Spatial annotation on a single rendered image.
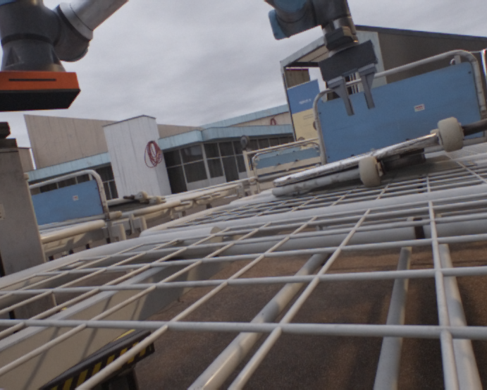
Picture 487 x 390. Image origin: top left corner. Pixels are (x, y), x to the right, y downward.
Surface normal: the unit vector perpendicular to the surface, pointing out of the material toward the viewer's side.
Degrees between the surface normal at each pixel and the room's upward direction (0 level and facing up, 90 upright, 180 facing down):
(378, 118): 90
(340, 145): 90
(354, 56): 90
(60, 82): 90
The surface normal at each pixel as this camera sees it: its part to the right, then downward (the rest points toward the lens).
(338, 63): -0.47, 0.14
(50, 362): 0.87, -0.16
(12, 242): 0.71, -0.12
